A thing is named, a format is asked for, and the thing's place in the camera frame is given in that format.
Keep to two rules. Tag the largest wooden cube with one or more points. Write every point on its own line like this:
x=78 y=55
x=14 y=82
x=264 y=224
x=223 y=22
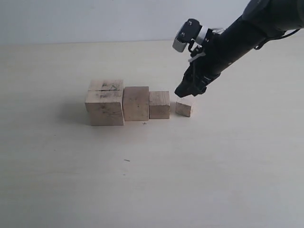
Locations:
x=104 y=102

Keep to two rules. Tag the second-largest wooden cube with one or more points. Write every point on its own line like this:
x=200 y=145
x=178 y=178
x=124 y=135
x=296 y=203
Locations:
x=136 y=103

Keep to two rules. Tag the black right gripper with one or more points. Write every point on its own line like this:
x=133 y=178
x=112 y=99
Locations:
x=196 y=78

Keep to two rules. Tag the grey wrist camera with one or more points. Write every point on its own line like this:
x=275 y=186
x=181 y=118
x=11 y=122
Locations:
x=191 y=32

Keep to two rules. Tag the smallest wooden cube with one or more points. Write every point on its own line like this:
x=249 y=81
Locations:
x=184 y=108

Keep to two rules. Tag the medium-small wooden cube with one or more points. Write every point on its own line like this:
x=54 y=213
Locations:
x=159 y=105

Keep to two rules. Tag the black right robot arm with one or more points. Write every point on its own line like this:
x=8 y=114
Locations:
x=211 y=52

